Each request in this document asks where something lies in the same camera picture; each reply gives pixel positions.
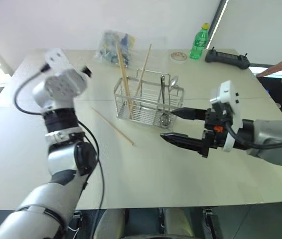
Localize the clear plastic bag of items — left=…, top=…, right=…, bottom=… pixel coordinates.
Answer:
left=93, top=29, right=138, bottom=68

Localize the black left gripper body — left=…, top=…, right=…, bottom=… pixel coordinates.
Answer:
left=82, top=64, right=93, bottom=78

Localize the black handheld controller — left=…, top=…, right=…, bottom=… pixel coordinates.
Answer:
left=204, top=46, right=251, bottom=70

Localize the wooden chopstick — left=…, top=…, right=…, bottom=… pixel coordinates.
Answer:
left=133, top=43, right=153, bottom=98
left=91, top=107, right=134, bottom=146
left=115, top=43, right=134, bottom=120

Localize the green plastic bottle yellow cap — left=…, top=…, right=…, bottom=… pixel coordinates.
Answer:
left=189, top=23, right=210, bottom=60

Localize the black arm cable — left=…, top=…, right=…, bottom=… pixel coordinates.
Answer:
left=222, top=120, right=282, bottom=150
left=13, top=64, right=106, bottom=210

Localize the grey rounded robot leg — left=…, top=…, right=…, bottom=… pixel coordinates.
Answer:
left=93, top=209, right=126, bottom=239
left=163, top=208, right=203, bottom=239

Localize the metal wire basket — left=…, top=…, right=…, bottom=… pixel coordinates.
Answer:
left=112, top=68, right=185, bottom=129

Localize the black table leg bracket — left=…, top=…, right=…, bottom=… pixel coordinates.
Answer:
left=72, top=211, right=82, bottom=226
left=202, top=208, right=216, bottom=229

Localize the dark window frame strip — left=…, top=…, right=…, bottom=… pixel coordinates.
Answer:
left=206, top=0, right=230, bottom=50

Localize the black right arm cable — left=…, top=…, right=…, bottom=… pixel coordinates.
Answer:
left=222, top=120, right=282, bottom=150

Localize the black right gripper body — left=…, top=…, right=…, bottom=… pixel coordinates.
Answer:
left=201, top=107, right=228, bottom=159

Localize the metal slotted ladle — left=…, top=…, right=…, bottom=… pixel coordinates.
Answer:
left=159, top=74, right=172, bottom=127

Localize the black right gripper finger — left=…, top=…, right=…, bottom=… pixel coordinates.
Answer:
left=160, top=132, right=204, bottom=153
left=172, top=107, right=207, bottom=121

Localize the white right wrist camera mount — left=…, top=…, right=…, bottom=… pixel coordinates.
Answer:
left=209, top=80, right=243, bottom=153

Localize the black bulky object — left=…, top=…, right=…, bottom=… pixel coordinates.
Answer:
left=256, top=74, right=282, bottom=120

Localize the metal spoon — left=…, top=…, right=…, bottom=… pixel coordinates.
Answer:
left=167, top=75, right=180, bottom=100

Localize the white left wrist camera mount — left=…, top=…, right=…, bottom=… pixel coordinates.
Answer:
left=44, top=48, right=73, bottom=73

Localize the round white tape roll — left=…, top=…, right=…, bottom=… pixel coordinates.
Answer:
left=170, top=51, right=188, bottom=63

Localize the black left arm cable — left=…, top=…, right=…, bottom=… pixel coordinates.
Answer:
left=13, top=64, right=106, bottom=210

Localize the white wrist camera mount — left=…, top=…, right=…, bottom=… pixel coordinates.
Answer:
left=44, top=48, right=73, bottom=73
left=209, top=80, right=243, bottom=153

